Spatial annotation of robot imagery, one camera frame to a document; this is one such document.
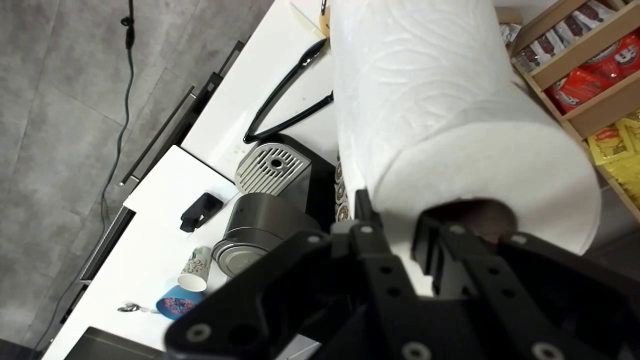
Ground brown white sachets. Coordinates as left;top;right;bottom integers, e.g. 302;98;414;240
497;0;621;76

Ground black silver coffee machine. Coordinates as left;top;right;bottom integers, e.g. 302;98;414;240
209;133;337;282

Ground small black object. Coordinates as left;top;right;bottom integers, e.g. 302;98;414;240
178;190;226;233

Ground red packets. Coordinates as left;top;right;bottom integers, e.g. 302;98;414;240
546;31;640;115

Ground thin black floor cable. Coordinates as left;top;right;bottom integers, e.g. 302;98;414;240
97;0;138;208

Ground yellow packets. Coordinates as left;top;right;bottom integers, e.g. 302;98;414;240
585;112;640;206

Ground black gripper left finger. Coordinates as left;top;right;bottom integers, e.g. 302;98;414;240
161;187;436;360

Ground small patterned paper cup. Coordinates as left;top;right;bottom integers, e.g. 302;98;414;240
178;245;216;293

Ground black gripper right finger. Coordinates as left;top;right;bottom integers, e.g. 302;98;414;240
409;206;640;360

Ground wooden condiment organizer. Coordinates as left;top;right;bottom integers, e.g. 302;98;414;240
496;0;640;225

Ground blue coffee pod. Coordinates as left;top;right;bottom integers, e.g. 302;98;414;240
154;284;206;322

